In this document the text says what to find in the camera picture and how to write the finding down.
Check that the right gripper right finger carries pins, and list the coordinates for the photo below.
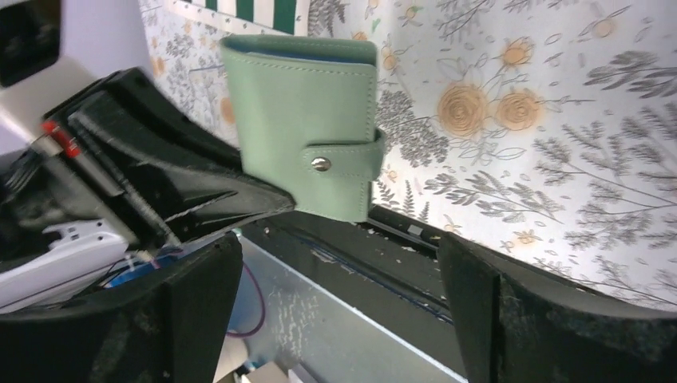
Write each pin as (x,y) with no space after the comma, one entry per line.
(516,323)

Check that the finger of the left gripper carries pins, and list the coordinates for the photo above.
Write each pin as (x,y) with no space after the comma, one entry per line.
(164,177)

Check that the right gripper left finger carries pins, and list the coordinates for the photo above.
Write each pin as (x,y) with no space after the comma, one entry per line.
(166,326)

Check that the green leather card holder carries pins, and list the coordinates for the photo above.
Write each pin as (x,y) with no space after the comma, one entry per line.
(304,110)

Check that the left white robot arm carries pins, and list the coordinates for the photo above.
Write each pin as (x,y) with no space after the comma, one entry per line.
(68,238)

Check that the floral tablecloth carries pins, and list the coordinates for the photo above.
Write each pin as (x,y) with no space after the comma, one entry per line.
(544,130)

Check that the green white chessboard mat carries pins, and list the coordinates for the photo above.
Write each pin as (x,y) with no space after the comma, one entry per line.
(279,17)

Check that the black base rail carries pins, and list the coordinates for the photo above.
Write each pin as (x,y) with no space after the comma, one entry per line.
(393,281)

